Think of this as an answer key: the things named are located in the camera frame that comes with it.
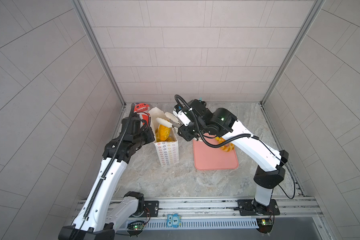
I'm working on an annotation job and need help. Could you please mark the right circuit board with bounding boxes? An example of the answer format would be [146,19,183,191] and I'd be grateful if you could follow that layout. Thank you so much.
[256,218,274,234]

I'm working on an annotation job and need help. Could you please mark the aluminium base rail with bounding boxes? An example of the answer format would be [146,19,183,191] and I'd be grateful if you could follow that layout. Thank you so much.
[119,197,323,231]

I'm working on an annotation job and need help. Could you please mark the circuit board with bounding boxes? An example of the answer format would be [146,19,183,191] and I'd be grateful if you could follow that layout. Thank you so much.
[127,221,146,231]
[256,218,274,234]

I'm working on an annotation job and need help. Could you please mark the small round golden bun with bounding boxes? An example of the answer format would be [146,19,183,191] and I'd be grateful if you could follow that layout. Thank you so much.
[157,125,171,142]

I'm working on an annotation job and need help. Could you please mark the white paper bag with print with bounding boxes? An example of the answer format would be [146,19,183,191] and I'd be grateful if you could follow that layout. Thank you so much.
[149,107,179,167]

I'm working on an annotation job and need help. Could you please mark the left circuit board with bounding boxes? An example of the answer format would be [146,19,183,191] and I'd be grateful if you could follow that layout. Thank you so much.
[127,221,146,231]

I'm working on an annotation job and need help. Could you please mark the red shark plush toy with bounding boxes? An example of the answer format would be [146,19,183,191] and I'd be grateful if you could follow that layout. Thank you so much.
[134,103,151,127]

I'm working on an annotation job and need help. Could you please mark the blue owl tag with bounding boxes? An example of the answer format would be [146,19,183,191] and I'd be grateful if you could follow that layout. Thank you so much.
[167,214,182,228]

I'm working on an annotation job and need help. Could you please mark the braided orange pretzel bread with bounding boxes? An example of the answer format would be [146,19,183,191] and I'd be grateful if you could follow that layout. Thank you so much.
[215,137,235,152]

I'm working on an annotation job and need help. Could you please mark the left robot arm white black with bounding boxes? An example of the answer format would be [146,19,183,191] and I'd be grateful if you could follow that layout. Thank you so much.
[58,104,155,240]

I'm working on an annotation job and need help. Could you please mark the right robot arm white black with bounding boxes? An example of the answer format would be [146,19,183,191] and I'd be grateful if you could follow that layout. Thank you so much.
[173,95,290,217]

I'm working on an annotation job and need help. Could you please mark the white food tongs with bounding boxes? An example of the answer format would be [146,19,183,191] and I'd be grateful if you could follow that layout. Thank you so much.
[156,112,182,129]

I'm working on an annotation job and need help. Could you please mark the pink tray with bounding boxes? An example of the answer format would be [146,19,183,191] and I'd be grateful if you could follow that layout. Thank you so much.
[193,140,239,171]

